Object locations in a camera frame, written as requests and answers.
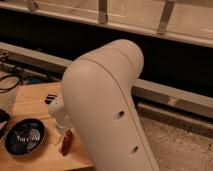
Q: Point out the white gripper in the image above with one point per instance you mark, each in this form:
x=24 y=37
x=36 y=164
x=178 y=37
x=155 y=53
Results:
x=63 y=123

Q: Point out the black round bowl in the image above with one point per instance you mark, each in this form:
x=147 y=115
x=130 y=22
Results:
x=25 y=137

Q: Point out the black rectangular box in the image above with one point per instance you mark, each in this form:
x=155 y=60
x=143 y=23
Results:
x=50 y=98

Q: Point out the black object at left edge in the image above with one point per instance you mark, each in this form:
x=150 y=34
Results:
x=4 y=119

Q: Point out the red chili pepper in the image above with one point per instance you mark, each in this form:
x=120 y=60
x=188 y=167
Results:
x=66 y=142

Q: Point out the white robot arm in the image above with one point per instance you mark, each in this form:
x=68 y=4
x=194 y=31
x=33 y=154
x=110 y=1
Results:
x=96 y=101

